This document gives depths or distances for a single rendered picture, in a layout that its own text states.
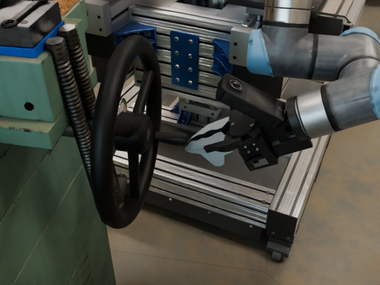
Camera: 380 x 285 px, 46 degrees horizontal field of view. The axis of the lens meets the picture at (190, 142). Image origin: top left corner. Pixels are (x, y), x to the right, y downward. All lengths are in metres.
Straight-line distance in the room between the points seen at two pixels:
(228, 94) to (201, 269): 0.92
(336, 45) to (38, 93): 0.45
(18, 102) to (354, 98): 0.46
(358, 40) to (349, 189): 1.14
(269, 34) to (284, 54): 0.04
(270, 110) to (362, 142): 1.44
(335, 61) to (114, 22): 0.74
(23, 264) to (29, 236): 0.05
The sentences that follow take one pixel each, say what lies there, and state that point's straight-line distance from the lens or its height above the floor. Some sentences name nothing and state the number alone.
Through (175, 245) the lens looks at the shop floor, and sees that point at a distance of 1.57.
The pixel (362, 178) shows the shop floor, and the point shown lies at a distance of 1.93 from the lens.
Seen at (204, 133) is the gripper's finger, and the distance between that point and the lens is 0.78.
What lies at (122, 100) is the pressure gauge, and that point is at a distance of 1.00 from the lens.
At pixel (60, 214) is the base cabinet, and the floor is 0.57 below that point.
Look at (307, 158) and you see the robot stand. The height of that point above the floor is 0.23.
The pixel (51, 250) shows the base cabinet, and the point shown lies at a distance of 0.92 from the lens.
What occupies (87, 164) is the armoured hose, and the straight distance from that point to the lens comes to 0.71.
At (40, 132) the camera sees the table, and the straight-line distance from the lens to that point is 0.62.
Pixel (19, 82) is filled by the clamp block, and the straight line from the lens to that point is 0.61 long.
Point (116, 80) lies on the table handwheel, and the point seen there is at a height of 0.94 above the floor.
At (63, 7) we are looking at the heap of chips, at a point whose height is 0.91.
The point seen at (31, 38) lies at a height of 0.99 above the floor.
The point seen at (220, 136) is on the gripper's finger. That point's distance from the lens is 0.75.
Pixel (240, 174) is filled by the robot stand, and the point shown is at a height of 0.21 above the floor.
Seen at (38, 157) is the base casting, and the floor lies 0.73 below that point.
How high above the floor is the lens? 1.22
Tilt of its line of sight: 38 degrees down
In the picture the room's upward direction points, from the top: straight up
